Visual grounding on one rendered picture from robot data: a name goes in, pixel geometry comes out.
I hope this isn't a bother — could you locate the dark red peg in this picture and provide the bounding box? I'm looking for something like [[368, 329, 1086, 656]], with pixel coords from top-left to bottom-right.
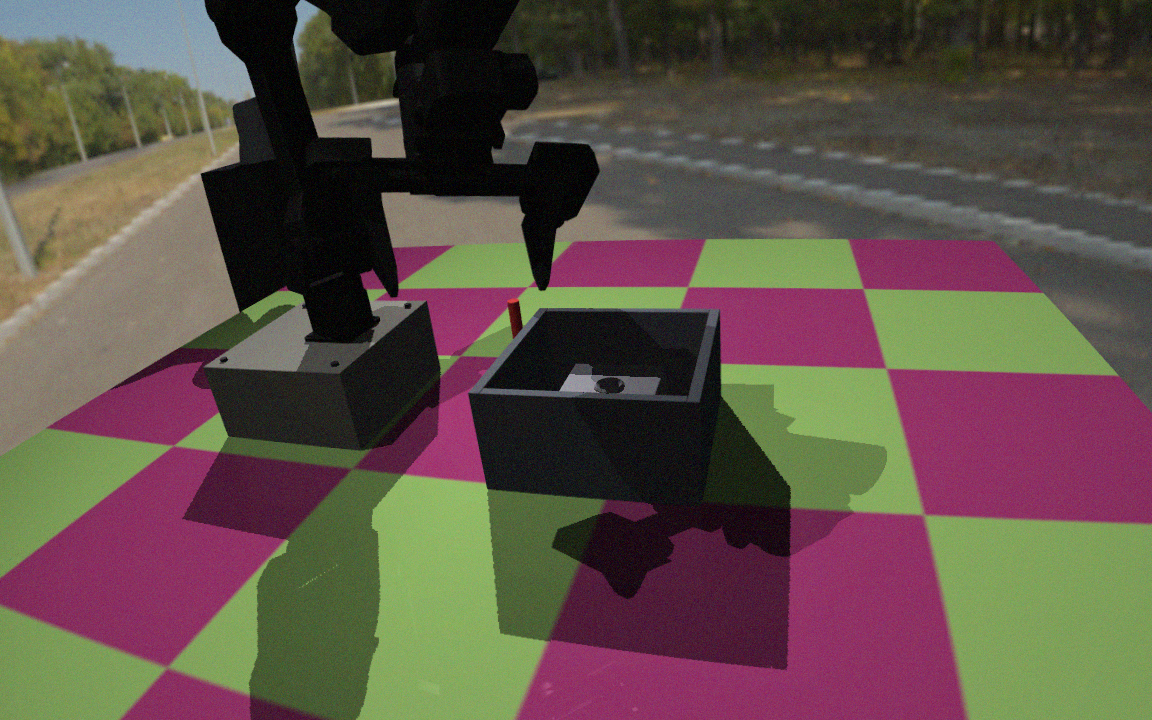
[[507, 298, 523, 339]]

